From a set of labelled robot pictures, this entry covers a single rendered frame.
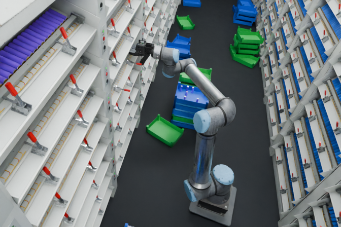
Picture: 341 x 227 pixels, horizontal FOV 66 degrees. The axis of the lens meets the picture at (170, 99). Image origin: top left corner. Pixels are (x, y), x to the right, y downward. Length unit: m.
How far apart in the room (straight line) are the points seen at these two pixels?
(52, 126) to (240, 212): 1.70
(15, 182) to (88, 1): 0.62
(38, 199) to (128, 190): 1.25
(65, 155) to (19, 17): 0.60
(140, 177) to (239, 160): 0.90
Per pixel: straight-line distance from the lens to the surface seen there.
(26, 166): 0.88
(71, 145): 1.13
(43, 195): 1.04
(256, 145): 2.68
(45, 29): 0.96
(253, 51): 3.70
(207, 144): 1.47
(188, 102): 2.33
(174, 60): 1.72
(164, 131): 2.52
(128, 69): 1.74
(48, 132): 0.94
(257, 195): 2.40
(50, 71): 0.86
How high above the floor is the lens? 1.98
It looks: 44 degrees down
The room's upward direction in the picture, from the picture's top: 9 degrees clockwise
